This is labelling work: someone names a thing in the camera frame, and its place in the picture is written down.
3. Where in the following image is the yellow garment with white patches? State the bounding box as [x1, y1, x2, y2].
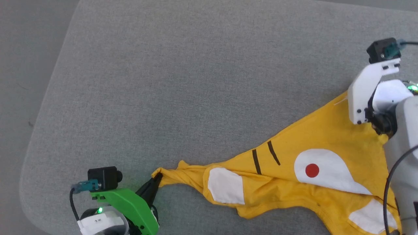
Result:
[151, 91, 404, 235]

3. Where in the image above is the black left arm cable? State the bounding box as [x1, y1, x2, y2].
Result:
[69, 180, 99, 223]

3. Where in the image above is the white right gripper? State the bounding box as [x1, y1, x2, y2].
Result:
[347, 59, 401, 125]

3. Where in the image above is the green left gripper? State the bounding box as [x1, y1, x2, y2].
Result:
[90, 173, 163, 235]

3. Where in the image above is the grey upholstered sofa cushion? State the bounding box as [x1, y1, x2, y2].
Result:
[19, 0, 418, 235]

